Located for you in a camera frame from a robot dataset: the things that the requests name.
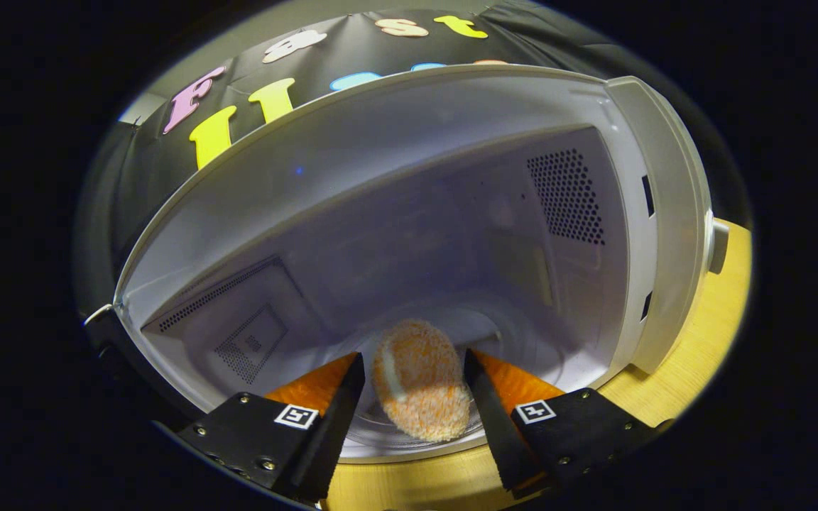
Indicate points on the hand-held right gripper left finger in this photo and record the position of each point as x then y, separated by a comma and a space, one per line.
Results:
334, 426

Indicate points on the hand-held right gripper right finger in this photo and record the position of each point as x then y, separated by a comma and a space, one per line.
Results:
498, 426

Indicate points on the orange breaded patty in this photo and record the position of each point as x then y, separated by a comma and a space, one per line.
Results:
420, 376

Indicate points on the white microwave oven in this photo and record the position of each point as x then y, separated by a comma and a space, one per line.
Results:
380, 177

